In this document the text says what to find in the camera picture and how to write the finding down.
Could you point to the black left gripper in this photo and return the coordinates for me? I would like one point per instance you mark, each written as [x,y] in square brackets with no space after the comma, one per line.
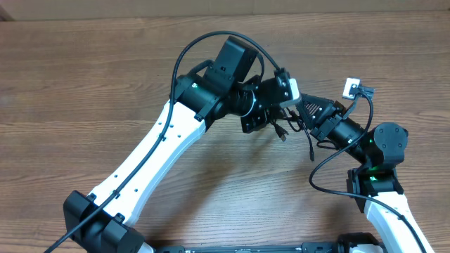
[262,117]

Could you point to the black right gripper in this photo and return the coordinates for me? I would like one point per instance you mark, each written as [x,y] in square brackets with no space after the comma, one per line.
[312,119]

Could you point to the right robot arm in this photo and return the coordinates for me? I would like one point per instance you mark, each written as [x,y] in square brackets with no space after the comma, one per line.
[374,185]

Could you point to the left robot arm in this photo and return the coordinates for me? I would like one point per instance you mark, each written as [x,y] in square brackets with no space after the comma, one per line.
[104,219]

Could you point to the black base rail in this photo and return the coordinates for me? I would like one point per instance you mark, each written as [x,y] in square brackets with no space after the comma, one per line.
[306,247]

